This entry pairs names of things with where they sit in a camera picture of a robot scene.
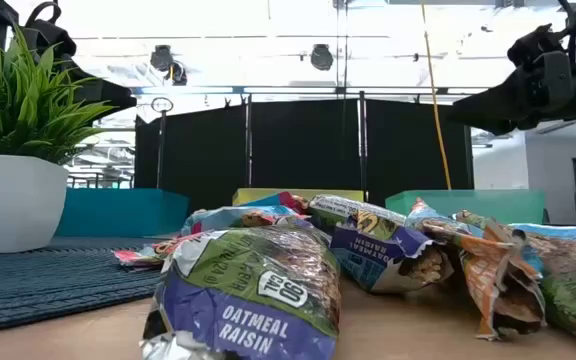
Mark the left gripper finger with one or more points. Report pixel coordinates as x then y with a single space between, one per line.
110 100

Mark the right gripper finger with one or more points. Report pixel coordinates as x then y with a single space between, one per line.
493 110

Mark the blue brown granola bar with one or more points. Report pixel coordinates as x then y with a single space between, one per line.
568 250

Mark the red ended chewy granola bar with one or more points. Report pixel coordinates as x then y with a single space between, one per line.
138 257

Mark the blue chewy granola bar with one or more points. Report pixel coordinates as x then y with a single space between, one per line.
293 201
228 217

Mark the green brown granola bar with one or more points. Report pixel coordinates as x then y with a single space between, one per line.
348 206

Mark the purple green oatmeal raisin bar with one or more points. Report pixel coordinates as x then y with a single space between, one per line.
248 280
368 250

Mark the black ceiling spotlight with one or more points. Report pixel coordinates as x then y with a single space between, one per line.
178 74
321 57
161 57

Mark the green artificial plant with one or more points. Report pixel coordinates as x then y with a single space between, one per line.
13 100

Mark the metal railing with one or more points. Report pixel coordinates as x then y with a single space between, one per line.
98 176

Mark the teal translucent plastic bin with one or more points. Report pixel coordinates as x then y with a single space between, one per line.
493 206

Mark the blue plastic bin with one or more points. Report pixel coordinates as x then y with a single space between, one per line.
123 212

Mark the white plant pot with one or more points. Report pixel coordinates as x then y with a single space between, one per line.
13 200

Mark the yellow translucent plastic bin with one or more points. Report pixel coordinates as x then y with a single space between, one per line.
268 195

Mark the dark round woven placemat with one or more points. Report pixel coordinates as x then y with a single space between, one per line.
43 280

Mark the black partition screen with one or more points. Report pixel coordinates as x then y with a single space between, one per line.
298 150

